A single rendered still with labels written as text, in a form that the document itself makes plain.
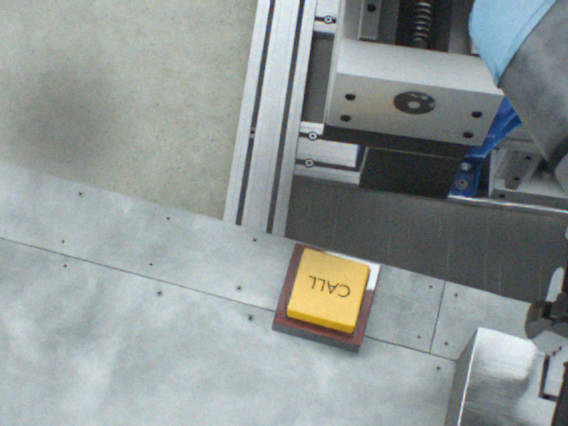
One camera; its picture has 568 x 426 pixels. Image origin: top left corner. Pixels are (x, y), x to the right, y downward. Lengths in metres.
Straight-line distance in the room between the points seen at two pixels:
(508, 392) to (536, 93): 0.38
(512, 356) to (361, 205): 0.81
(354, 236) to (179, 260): 0.69
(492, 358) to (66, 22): 1.34
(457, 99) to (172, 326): 0.32
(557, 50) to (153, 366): 0.53
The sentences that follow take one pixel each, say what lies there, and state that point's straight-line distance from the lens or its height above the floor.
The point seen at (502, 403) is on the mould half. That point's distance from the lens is 1.01.
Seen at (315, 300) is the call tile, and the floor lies 0.84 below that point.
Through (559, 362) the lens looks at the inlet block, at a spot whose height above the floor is 0.95.
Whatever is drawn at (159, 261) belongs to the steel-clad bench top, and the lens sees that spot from 1.12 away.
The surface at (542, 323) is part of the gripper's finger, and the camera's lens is 0.88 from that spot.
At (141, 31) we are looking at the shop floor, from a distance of 2.18.
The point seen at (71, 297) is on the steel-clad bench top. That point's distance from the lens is 1.11.
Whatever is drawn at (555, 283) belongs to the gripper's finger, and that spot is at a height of 0.99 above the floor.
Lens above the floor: 1.84
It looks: 66 degrees down
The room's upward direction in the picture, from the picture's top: 9 degrees clockwise
